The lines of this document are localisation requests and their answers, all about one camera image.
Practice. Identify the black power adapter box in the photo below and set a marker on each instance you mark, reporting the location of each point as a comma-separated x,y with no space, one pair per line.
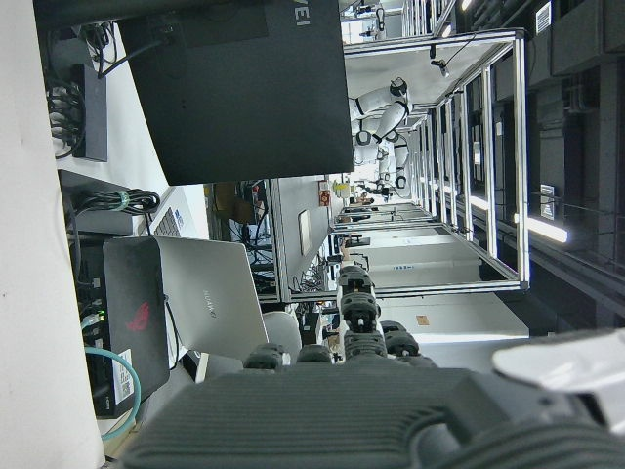
97,225

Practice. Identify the aluminium profile frame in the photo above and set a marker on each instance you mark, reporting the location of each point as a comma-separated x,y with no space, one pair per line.
521,146

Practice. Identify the bright strip light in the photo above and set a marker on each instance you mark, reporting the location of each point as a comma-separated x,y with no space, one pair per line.
547,230

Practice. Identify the small black frame camera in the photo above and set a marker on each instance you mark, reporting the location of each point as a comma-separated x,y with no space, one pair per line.
442,64

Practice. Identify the silver Huawei laptop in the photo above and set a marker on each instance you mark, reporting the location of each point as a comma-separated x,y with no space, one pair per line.
210,298

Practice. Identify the white wall panel board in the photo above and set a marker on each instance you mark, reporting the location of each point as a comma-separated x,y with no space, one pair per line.
305,232

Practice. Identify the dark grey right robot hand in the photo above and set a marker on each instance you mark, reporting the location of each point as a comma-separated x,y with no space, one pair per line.
312,415

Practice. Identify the black mini PC red logo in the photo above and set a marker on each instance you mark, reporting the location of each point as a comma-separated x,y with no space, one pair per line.
132,312

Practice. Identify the black Huawei monitor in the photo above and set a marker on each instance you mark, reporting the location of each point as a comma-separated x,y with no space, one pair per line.
244,98

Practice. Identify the white ventilation grille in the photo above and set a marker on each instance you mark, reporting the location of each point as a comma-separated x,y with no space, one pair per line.
544,18

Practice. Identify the white humanoid robot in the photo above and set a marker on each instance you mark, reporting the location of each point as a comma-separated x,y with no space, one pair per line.
390,117

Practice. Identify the red alarm box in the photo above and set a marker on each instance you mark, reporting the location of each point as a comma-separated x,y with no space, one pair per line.
325,195

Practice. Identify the white ceiling sign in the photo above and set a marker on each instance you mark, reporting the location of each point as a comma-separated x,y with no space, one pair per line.
548,201

